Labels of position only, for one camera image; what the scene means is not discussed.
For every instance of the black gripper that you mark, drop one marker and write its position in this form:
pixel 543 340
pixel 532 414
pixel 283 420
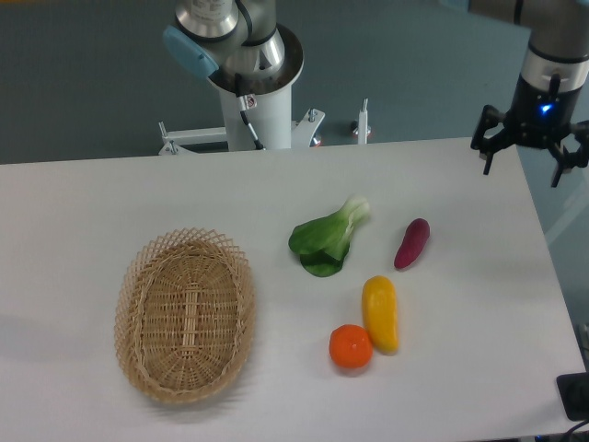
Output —
pixel 542 115

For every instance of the yellow mango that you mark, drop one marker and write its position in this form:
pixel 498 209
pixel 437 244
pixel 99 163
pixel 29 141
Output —
pixel 380 313

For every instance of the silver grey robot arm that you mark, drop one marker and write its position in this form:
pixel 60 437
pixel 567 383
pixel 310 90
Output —
pixel 556 57

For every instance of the purple sweet potato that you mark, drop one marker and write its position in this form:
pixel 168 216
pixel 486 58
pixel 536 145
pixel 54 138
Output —
pixel 414 241

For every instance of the green bok choy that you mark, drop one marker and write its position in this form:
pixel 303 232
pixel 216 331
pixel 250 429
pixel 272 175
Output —
pixel 323 244

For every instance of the black device at table edge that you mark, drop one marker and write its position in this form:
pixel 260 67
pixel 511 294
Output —
pixel 573 389

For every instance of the orange tangerine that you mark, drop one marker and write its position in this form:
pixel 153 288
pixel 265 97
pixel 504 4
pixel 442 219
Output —
pixel 350 347

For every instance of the woven wicker basket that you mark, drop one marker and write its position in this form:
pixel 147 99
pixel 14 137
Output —
pixel 186 315

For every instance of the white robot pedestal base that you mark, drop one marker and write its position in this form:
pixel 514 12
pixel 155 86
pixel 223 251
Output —
pixel 255 92

